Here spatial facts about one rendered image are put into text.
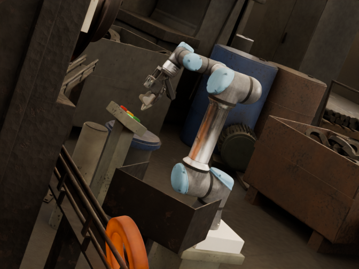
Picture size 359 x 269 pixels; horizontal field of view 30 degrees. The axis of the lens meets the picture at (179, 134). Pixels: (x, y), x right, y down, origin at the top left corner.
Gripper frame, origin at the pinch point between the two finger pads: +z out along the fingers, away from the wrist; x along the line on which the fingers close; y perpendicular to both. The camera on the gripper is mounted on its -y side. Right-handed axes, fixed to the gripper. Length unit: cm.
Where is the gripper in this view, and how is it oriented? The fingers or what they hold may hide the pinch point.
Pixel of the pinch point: (144, 108)
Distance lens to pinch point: 310.8
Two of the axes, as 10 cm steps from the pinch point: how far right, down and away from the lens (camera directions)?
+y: -6.5, -4.9, -5.8
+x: 4.6, 3.6, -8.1
